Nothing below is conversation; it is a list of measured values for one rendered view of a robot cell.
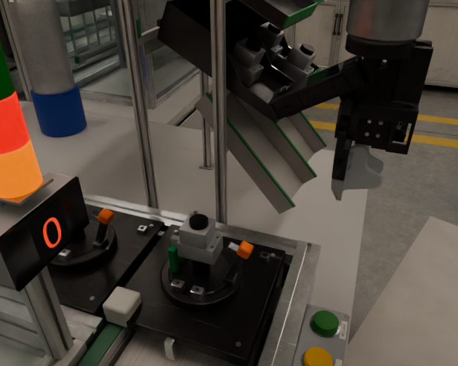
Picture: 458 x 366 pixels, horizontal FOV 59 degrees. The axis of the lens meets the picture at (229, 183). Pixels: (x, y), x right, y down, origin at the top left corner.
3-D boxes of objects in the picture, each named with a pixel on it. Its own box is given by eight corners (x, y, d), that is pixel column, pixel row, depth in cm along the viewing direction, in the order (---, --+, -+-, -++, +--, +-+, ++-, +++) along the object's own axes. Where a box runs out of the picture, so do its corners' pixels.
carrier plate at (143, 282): (285, 258, 77) (286, 250, 76) (246, 368, 58) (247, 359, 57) (171, 230, 84) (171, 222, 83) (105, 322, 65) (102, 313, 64)
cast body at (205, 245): (223, 247, 67) (222, 215, 64) (214, 266, 64) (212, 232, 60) (178, 237, 70) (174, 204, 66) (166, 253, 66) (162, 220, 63)
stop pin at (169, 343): (177, 354, 63) (175, 338, 61) (174, 361, 62) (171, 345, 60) (169, 351, 63) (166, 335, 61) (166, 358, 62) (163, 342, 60)
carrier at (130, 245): (165, 229, 85) (159, 179, 78) (97, 319, 66) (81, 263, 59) (70, 206, 91) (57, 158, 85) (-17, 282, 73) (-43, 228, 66)
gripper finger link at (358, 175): (374, 219, 51) (389, 155, 46) (326, 210, 53) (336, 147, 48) (375, 205, 53) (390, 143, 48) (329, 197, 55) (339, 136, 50)
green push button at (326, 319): (339, 322, 65) (340, 313, 64) (335, 342, 62) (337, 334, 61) (313, 314, 66) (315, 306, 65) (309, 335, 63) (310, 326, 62)
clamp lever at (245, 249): (237, 273, 68) (254, 245, 63) (233, 282, 66) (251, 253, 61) (219, 262, 68) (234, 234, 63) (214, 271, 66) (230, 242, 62)
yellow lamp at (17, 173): (53, 177, 44) (41, 136, 41) (18, 202, 40) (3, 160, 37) (17, 169, 45) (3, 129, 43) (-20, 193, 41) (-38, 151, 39)
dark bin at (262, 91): (302, 99, 82) (321, 69, 77) (275, 124, 72) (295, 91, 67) (195, 25, 86) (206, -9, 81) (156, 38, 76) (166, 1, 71)
